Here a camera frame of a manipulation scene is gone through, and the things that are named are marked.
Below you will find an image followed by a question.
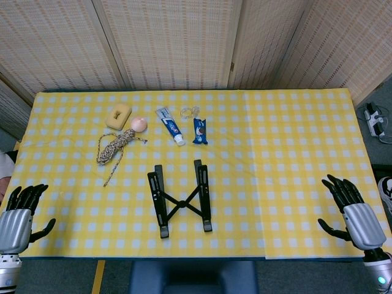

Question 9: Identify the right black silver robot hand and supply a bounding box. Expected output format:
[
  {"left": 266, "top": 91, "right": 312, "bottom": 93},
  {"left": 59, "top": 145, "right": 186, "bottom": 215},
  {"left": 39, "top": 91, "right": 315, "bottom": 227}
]
[{"left": 317, "top": 174, "right": 387, "bottom": 254}]

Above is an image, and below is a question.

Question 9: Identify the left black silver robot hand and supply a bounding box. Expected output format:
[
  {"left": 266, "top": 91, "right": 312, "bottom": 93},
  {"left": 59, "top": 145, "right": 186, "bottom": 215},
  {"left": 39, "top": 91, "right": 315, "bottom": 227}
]
[{"left": 0, "top": 183, "right": 57, "bottom": 255}]

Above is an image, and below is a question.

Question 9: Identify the black folding stand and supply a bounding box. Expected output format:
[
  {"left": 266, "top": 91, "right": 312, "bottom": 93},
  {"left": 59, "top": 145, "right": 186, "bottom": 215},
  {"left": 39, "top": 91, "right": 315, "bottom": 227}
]
[{"left": 147, "top": 159, "right": 213, "bottom": 239}]

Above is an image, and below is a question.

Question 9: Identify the white black sneaker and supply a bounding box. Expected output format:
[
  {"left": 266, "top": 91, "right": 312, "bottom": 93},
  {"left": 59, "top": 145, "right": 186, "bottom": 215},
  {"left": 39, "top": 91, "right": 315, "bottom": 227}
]
[{"left": 377, "top": 176, "right": 392, "bottom": 215}]

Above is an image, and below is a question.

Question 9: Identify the person in white clothing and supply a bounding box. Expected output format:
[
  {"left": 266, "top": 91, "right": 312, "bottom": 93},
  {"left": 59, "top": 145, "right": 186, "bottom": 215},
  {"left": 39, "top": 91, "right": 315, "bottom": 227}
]
[{"left": 0, "top": 151, "right": 16, "bottom": 203}]

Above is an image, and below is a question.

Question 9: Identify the yellow floor tape strip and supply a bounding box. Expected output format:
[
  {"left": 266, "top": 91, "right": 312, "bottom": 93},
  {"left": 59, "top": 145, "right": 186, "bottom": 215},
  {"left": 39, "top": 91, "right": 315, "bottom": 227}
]
[{"left": 91, "top": 260, "right": 106, "bottom": 294}]

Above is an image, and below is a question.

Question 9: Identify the white power strip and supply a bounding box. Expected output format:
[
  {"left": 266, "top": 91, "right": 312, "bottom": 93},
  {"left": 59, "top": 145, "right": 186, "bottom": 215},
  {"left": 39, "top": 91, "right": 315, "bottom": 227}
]
[{"left": 363, "top": 103, "right": 386, "bottom": 138}]

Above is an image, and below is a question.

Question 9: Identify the yellow white checked tablecloth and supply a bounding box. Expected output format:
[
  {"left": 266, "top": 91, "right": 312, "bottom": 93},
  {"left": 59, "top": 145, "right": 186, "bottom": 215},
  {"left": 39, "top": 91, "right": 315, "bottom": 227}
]
[{"left": 0, "top": 88, "right": 392, "bottom": 260}]

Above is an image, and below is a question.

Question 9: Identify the woven folding screen panel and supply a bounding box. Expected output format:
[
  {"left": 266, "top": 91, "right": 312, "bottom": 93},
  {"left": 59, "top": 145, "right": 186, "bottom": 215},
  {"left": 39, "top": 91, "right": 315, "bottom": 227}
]
[
  {"left": 0, "top": 0, "right": 126, "bottom": 97},
  {"left": 228, "top": 0, "right": 313, "bottom": 89},
  {"left": 91, "top": 0, "right": 244, "bottom": 91},
  {"left": 0, "top": 78, "right": 33, "bottom": 132},
  {"left": 274, "top": 0, "right": 392, "bottom": 105}
]

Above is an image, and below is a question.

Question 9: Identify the yellow sponge with hole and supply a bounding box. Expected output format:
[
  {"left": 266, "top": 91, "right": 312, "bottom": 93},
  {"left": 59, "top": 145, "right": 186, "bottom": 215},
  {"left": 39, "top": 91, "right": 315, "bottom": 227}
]
[{"left": 105, "top": 103, "right": 133, "bottom": 130}]

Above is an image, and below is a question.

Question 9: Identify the pink peach ball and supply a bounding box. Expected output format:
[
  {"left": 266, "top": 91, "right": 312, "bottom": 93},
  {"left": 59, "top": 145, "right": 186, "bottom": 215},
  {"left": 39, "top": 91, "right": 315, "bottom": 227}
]
[{"left": 130, "top": 116, "right": 148, "bottom": 133}]

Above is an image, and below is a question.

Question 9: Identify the dark blue padded seat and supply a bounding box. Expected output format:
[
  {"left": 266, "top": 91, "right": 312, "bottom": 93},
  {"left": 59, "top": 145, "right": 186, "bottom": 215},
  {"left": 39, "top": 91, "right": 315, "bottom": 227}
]
[{"left": 128, "top": 260, "right": 260, "bottom": 294}]

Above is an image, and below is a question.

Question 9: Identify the blue cookie packet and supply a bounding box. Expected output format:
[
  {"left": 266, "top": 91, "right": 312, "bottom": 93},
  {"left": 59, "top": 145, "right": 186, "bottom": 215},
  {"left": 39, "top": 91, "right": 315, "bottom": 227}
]
[{"left": 192, "top": 117, "right": 209, "bottom": 145}]

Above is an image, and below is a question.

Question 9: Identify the white blue toothpaste tube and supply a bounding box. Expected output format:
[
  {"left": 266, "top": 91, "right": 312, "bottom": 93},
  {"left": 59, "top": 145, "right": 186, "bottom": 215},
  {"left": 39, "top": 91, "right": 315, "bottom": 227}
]
[{"left": 155, "top": 106, "right": 187, "bottom": 146}]

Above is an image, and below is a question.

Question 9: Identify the grey power cord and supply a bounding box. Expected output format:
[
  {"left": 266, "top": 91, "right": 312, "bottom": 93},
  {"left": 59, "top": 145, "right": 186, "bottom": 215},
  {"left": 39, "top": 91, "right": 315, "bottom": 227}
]
[{"left": 376, "top": 105, "right": 392, "bottom": 145}]

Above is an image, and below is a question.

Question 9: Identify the braided multicolour rope bundle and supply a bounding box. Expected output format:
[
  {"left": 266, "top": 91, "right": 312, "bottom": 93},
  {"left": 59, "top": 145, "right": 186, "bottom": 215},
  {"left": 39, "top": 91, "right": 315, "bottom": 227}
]
[{"left": 96, "top": 128, "right": 149, "bottom": 187}]

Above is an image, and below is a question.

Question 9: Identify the clear plastic ring piece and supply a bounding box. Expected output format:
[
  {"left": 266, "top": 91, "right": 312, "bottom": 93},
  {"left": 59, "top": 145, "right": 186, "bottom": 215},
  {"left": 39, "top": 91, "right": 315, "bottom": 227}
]
[{"left": 179, "top": 105, "right": 202, "bottom": 119}]

